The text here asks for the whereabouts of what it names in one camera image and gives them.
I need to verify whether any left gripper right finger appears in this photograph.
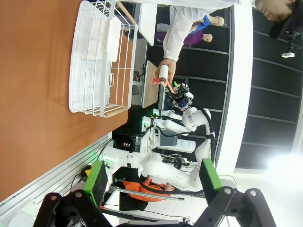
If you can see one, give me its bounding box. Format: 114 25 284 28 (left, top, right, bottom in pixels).
194 157 276 227

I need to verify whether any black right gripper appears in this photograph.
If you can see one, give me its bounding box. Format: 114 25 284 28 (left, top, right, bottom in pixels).
165 81 190 106

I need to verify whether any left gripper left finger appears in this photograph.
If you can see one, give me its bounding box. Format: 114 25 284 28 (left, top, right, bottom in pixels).
33 160 113 227

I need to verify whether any peach lint roller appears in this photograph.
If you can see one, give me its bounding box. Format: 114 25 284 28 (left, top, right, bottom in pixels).
158 65 176 93

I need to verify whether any person's white-sleeved right forearm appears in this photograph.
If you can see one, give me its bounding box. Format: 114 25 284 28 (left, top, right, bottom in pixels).
162 7 206 62

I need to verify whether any person's right hand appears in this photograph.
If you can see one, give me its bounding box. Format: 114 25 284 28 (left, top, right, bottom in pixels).
155 58 177 93

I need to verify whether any yellow emergency stop button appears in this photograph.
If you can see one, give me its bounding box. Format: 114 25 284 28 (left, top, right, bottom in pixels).
81 165 93 183

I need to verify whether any light wooden board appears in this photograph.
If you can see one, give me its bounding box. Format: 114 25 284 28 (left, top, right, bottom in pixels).
142 61 160 109

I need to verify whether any white rounded housing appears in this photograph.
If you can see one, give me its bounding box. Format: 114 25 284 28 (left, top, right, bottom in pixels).
176 139 196 153

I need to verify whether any black box with red display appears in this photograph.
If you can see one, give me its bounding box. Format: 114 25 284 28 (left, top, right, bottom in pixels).
113 133 137 152

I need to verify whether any grey monitor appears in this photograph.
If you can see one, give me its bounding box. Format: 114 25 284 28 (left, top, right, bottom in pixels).
158 129 178 147

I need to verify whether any person in orange jacket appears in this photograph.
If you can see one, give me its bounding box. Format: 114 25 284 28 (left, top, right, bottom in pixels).
123 178 176 203

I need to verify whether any mannequin in purple clothes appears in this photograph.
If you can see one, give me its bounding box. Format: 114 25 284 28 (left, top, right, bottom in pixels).
156 30 213 46

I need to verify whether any white background table top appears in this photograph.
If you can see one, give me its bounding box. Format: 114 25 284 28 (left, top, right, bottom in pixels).
138 3 158 47

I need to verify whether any white plastic holder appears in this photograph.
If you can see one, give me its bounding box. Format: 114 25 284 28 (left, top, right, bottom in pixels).
104 17 122 63

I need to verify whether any mannequin in blue clothes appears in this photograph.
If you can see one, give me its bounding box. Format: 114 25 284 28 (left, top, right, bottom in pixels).
193 14 225 33

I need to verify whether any person's white coat torso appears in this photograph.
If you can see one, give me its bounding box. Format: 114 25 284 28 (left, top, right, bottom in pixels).
132 0 254 15

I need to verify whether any person's blurred head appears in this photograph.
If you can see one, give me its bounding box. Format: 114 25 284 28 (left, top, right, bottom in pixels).
254 0 303 40

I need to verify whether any aluminium table edge rail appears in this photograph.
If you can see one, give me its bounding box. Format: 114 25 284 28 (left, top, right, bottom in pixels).
0 133 113 224

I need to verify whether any white wire dish basket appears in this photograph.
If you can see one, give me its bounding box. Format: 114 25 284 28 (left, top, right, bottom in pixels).
68 0 139 118

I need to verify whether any black camera on mount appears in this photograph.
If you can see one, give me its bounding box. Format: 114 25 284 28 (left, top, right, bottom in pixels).
281 30 301 59

